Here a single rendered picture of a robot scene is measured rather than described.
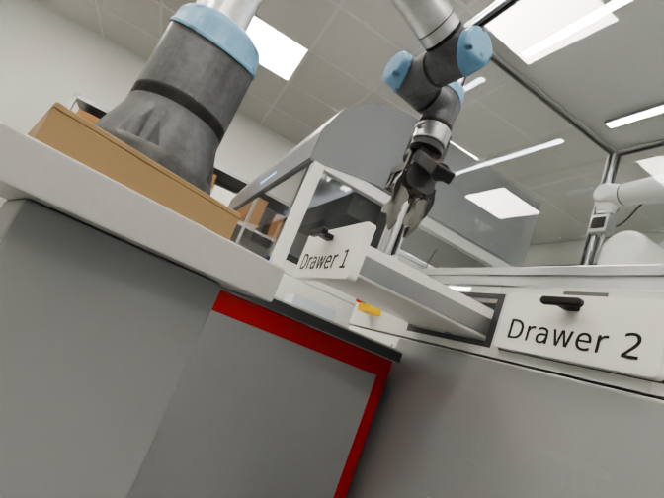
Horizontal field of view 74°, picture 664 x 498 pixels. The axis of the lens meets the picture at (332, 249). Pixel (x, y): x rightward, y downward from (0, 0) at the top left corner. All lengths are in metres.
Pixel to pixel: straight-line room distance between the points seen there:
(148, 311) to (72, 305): 0.07
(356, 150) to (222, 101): 1.36
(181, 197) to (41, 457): 0.26
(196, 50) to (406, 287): 0.52
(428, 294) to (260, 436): 0.46
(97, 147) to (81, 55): 5.11
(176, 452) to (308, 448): 0.28
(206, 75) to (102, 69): 4.94
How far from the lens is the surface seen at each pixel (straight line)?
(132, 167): 0.46
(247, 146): 5.33
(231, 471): 1.04
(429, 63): 0.93
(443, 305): 0.88
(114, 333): 0.47
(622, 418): 0.76
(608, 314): 0.79
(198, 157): 0.53
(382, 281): 0.80
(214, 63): 0.57
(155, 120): 0.53
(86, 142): 0.45
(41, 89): 5.46
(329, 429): 1.08
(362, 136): 1.92
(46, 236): 0.45
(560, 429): 0.81
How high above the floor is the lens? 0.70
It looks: 12 degrees up
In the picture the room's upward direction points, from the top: 22 degrees clockwise
